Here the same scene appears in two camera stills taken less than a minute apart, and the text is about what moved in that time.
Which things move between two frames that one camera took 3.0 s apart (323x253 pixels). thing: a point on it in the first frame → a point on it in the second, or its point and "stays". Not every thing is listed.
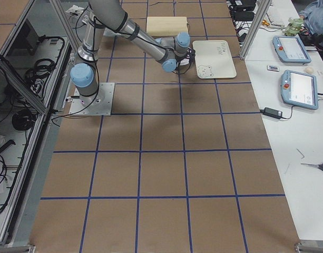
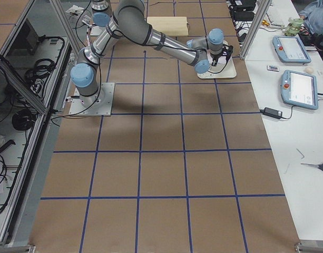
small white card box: [273, 68] stays
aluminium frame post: [264, 6] stays
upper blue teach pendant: [291, 49] stays
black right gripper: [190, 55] → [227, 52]
